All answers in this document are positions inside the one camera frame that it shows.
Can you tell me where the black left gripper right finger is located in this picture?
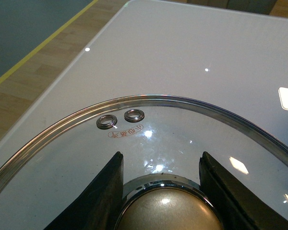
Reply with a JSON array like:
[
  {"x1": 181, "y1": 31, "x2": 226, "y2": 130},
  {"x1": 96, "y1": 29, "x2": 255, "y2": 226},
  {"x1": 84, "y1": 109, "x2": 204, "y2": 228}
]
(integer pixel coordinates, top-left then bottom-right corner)
[{"x1": 199, "y1": 151, "x2": 288, "y2": 230}]

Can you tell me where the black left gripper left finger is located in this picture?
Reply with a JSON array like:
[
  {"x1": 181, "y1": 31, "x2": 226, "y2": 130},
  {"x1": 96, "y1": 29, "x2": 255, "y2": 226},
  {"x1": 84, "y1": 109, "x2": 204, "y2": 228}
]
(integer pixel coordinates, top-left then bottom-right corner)
[{"x1": 46, "y1": 152, "x2": 123, "y2": 230}]

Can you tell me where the glass pot lid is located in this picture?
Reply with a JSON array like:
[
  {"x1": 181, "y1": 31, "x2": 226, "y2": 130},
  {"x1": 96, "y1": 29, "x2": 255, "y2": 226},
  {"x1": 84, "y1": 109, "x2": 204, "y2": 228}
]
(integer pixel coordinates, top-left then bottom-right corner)
[{"x1": 0, "y1": 95, "x2": 288, "y2": 230}]

